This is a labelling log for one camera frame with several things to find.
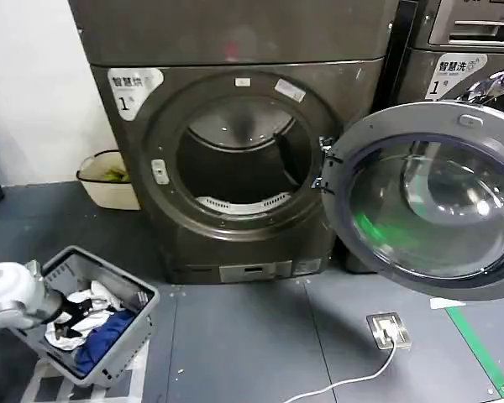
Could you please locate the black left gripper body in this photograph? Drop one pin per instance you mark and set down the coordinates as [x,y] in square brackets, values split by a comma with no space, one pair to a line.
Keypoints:
[58,308]

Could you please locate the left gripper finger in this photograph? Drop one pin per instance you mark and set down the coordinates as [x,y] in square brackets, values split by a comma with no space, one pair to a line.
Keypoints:
[68,329]
[79,309]

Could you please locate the white garment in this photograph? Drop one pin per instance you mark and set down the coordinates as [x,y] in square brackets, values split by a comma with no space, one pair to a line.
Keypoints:
[105,296]

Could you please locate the round glass dryer door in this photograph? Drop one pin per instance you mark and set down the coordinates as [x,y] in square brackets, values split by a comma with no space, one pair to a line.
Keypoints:
[428,201]

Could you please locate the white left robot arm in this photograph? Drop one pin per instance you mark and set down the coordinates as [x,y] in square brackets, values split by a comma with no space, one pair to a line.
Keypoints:
[4,294]

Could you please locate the blue garment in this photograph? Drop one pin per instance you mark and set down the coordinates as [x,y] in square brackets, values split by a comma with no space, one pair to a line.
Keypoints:
[109,331]

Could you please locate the grey plastic laundry basket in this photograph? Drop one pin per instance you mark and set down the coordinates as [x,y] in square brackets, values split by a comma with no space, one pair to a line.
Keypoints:
[138,327]

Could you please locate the black robot torso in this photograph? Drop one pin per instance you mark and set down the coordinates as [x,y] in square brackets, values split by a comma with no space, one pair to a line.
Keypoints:
[4,369]

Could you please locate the grey white striped mat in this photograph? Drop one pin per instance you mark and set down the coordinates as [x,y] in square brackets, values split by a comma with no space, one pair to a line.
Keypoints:
[122,388]

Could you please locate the cream waste bin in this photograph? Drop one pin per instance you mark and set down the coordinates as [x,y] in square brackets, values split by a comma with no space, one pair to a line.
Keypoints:
[109,195]

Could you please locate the yellow-green waste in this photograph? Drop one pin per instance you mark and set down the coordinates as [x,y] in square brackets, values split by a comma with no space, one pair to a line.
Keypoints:
[117,175]

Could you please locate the grey front-load dryer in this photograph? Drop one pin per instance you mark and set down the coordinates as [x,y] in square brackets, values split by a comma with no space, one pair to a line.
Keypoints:
[235,38]

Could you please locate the steel floor socket plate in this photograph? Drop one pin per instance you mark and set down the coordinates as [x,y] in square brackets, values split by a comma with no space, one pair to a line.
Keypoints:
[399,331]

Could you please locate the white floor sticker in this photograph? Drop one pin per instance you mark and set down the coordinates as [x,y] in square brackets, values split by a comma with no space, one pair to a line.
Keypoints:
[441,303]

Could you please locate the green floor tape strip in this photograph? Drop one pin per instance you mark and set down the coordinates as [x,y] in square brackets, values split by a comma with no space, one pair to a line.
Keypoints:
[479,348]

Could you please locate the black divider panel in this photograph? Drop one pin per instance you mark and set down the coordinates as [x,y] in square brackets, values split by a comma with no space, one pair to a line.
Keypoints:
[399,50]

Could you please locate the grey washing machine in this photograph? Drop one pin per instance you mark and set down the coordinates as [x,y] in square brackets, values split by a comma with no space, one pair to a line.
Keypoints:
[420,75]

